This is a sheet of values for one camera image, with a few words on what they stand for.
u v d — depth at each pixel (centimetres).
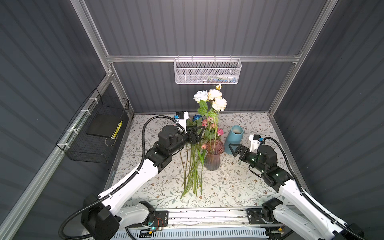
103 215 37
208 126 102
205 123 105
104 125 75
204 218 75
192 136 61
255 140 70
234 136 83
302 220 54
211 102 71
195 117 101
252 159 66
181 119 60
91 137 72
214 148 81
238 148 68
